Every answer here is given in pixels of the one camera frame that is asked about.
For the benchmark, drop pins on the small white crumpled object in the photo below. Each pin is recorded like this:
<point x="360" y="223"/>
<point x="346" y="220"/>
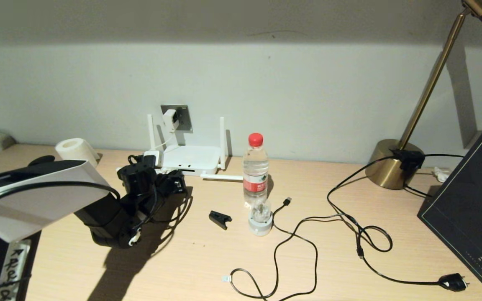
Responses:
<point x="439" y="174"/>

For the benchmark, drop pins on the water bottle red cap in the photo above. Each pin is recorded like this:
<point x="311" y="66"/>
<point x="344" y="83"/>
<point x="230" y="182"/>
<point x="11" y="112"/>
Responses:
<point x="255" y="175"/>

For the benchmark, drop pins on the small black clip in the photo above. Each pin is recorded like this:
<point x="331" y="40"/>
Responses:
<point x="219" y="219"/>

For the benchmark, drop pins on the black box on lamp base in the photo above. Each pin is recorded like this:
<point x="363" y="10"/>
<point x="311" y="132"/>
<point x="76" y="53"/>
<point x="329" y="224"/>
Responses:
<point x="409" y="161"/>

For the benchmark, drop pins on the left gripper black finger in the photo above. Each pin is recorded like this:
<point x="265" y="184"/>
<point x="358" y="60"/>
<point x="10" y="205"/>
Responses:
<point x="174" y="173"/>
<point x="182" y="184"/>

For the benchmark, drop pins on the grey wall socket plate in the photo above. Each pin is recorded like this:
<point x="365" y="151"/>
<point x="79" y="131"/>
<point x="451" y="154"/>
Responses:
<point x="184" y="117"/>

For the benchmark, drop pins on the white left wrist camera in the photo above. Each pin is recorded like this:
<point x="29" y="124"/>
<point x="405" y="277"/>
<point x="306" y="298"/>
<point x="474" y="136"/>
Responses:
<point x="152" y="158"/>

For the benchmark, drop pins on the white toilet paper roll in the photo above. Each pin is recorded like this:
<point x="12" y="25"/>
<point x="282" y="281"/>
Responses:
<point x="75" y="150"/>

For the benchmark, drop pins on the small glass dome white base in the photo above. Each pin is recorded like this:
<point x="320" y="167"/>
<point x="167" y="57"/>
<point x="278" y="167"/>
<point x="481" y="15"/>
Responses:
<point x="260" y="223"/>

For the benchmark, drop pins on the dark gift bag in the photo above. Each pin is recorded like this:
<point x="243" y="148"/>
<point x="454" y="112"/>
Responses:
<point x="467" y="200"/>

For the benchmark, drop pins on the white handwritten tape label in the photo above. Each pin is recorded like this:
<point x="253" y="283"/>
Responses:
<point x="13" y="271"/>

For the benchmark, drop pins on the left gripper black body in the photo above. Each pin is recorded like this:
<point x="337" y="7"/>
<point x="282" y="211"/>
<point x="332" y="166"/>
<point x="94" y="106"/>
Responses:
<point x="165" y="184"/>

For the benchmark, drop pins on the white power adapter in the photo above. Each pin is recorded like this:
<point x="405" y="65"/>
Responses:
<point x="170" y="120"/>

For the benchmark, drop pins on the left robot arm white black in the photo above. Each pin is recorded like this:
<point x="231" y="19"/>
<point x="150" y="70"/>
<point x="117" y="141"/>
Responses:
<point x="42" y="200"/>

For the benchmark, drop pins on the white router with antennas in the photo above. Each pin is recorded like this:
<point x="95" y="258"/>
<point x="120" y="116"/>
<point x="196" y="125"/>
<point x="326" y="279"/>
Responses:
<point x="195" y="159"/>

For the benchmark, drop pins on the brass desk lamp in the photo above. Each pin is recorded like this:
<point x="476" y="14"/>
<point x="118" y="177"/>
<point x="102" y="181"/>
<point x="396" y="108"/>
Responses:
<point x="387" y="167"/>

